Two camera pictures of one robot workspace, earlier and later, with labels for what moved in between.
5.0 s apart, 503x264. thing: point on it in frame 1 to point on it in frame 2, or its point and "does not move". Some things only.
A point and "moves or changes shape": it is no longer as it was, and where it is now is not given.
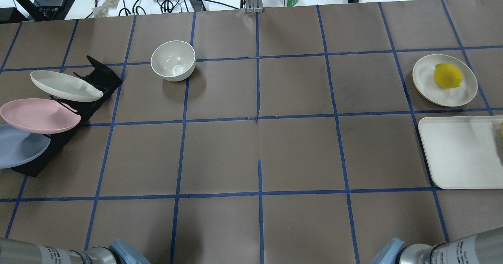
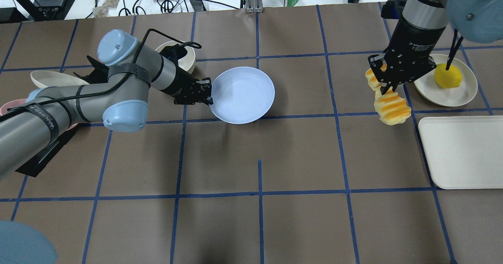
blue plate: [17, 147] moves or changes shape
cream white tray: [463, 152] does not move
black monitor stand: [45, 8] does not move
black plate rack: [107, 81] does not move
